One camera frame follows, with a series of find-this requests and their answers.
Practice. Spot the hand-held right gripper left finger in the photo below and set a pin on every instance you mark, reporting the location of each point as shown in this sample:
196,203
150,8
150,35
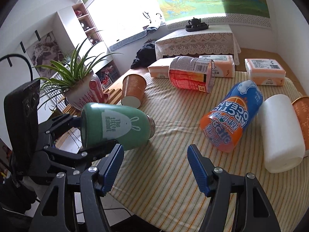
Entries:
111,168

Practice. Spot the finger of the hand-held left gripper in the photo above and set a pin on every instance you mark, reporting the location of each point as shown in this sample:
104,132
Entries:
84,153
65,123

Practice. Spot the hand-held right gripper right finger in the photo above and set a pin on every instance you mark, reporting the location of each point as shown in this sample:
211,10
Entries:
196,170

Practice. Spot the green rabbit print cup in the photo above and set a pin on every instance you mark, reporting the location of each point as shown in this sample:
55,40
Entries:
115,125

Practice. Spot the orange paper cup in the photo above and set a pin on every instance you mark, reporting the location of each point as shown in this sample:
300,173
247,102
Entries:
301,118
133,89

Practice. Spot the white plastic cup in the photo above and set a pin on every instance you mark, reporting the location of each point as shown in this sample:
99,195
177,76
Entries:
281,135

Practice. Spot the striped yellow tablecloth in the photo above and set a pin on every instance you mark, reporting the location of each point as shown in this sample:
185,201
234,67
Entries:
169,174

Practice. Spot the spider plant in white pot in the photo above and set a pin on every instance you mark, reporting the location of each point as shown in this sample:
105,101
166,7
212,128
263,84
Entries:
84,91

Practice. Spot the red and silver snack bag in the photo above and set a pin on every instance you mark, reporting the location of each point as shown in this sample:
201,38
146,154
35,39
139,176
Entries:
190,73

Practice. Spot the white and pink shelf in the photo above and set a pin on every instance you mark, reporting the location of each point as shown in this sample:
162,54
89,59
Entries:
77,24

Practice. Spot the white radiator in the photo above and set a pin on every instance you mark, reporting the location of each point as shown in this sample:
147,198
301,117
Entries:
128,41

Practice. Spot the dark cloth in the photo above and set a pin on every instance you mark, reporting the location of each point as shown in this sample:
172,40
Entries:
144,54

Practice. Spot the orange tissue pack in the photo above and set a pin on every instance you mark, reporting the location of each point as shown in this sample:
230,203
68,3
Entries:
223,66
264,71
159,69

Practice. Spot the table with lace cloth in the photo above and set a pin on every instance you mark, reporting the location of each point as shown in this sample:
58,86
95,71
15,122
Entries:
193,44

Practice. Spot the blue and white towel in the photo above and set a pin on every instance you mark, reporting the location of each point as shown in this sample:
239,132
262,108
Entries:
151,29

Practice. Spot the black tea set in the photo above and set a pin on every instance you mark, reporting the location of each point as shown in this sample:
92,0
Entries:
194,24

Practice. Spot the grey wall poster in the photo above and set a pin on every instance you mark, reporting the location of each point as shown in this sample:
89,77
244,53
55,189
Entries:
44,53

